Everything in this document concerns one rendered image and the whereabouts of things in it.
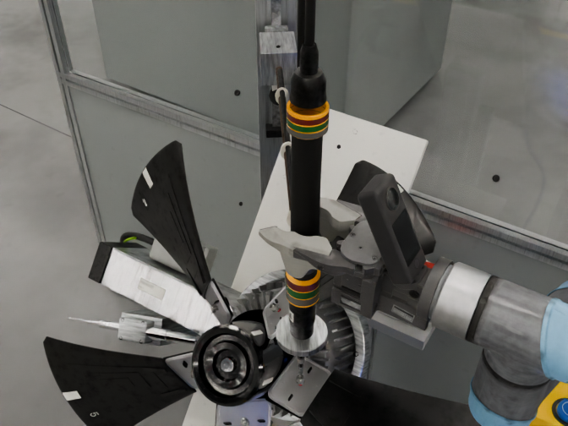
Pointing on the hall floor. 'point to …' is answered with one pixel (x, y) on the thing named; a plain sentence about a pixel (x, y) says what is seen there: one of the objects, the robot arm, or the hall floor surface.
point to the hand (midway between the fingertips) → (284, 213)
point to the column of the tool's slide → (270, 152)
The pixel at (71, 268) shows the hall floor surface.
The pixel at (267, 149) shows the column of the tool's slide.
